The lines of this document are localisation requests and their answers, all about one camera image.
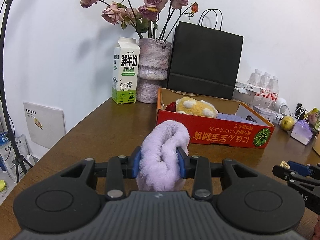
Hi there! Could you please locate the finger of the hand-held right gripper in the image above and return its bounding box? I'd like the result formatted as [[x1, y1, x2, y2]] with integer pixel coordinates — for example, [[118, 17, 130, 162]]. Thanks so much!
[[272, 164, 309, 193], [287, 160, 320, 179]]

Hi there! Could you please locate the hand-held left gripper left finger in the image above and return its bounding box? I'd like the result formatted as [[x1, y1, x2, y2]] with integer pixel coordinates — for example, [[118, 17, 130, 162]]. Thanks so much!
[[59, 146, 142, 201]]

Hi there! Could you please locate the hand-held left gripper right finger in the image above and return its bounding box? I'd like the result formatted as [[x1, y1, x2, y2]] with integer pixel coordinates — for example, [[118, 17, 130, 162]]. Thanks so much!
[[176, 147, 262, 201]]

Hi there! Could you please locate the purple fluffy headband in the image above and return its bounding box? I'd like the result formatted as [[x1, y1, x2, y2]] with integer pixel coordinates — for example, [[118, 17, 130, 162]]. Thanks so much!
[[136, 120, 190, 192]]

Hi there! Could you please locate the red cardboard box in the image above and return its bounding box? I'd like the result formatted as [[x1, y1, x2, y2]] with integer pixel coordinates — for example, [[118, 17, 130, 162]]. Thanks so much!
[[156, 88, 275, 149]]

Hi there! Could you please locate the yellow plush sheep toy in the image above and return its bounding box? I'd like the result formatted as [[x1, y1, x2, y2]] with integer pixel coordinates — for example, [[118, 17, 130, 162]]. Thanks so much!
[[175, 97, 218, 118]]

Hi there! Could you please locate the purple cloth pouch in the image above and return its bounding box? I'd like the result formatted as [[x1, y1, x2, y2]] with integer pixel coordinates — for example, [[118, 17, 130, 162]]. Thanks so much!
[[215, 113, 247, 123]]

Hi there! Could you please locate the person's right hand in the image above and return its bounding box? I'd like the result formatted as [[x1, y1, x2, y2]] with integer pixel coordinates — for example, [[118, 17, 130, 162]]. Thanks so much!
[[313, 215, 320, 240]]

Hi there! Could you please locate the purple tissue pack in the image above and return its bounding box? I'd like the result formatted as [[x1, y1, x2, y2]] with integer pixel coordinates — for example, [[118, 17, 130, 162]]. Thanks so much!
[[290, 119, 313, 145]]

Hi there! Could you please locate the green apple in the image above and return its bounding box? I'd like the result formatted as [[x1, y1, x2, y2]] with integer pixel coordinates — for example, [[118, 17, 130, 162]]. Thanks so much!
[[280, 116, 295, 131]]

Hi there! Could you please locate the yellow snack packet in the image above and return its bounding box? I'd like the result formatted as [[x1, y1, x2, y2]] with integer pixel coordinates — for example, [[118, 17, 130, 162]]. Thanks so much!
[[306, 108, 320, 130]]

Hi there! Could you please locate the small white fan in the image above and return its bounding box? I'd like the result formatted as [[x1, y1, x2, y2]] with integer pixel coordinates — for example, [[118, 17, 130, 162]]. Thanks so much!
[[274, 97, 288, 120]]

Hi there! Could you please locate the clear water bottle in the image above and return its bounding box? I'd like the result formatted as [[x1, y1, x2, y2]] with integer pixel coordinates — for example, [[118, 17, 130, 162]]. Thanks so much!
[[259, 72, 271, 100], [269, 76, 280, 102], [247, 69, 262, 98]]

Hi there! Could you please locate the white green milk carton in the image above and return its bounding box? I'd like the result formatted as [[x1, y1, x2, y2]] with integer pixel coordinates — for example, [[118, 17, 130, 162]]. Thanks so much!
[[111, 37, 140, 104]]

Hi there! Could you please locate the flat white box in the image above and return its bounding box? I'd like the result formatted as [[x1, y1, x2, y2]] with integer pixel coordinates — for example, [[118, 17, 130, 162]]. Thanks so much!
[[235, 81, 265, 93]]

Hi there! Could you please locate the mottled purple vase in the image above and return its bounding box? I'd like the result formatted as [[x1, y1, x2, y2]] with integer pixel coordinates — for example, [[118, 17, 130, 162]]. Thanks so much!
[[136, 38, 172, 104]]

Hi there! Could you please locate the white board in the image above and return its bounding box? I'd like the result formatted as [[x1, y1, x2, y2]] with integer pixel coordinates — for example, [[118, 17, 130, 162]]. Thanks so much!
[[23, 102, 67, 149]]

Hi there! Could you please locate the black paper bag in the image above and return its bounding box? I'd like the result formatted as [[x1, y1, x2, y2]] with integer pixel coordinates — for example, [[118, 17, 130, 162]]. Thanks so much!
[[167, 9, 244, 100]]

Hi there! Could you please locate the white printed packet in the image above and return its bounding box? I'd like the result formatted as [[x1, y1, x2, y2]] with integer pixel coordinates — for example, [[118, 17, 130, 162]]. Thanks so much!
[[0, 134, 28, 180]]

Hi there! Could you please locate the blue packet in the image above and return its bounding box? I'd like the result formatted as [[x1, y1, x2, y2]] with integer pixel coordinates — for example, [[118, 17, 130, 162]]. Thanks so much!
[[0, 131, 16, 162]]

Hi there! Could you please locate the black light stand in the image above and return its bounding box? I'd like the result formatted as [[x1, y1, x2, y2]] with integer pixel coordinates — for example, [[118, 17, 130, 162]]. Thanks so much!
[[0, 0, 34, 183]]

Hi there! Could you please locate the dried rose bouquet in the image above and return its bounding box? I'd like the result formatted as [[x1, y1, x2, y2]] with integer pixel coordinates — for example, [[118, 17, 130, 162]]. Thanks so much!
[[80, 0, 199, 40]]

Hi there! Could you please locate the white cable bundle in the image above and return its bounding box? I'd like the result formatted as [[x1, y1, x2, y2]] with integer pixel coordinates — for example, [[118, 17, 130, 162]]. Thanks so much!
[[285, 104, 310, 121]]

